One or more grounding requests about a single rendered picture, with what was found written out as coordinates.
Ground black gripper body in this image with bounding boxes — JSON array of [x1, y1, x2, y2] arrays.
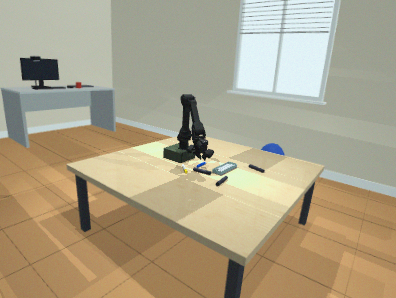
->
[[187, 145, 214, 158]]

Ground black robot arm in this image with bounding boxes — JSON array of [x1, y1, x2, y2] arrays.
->
[[177, 94, 208, 152]]

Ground keyboard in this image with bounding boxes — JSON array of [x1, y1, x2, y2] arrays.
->
[[212, 161, 237, 176]]

